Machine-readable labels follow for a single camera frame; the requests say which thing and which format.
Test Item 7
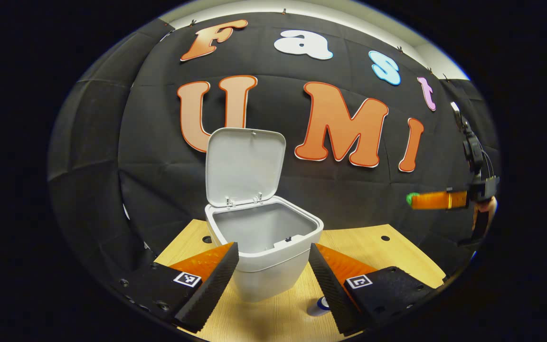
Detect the blue pop can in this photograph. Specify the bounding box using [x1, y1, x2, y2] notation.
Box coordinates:
[307, 295, 332, 317]

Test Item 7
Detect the white desktop garbage bin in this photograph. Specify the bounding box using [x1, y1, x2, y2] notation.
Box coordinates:
[204, 127, 324, 303]

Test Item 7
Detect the black backdrop cloth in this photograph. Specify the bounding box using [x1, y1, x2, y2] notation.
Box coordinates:
[48, 12, 501, 285]

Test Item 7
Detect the wooden desktop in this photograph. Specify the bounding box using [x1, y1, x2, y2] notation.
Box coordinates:
[152, 218, 446, 342]

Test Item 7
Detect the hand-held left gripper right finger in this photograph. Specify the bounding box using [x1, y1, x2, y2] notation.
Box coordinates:
[308, 243, 439, 337]

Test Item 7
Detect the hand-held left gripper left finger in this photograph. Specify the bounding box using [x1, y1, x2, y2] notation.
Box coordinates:
[111, 241, 240, 333]

